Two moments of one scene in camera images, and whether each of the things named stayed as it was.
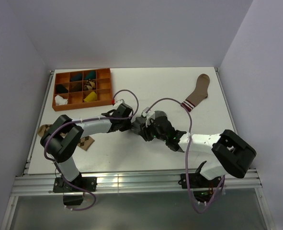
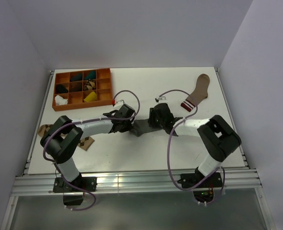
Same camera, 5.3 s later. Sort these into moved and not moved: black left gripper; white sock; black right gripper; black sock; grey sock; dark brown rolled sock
Moved: black right gripper; grey sock
Not moved: black sock; white sock; dark brown rolled sock; black left gripper
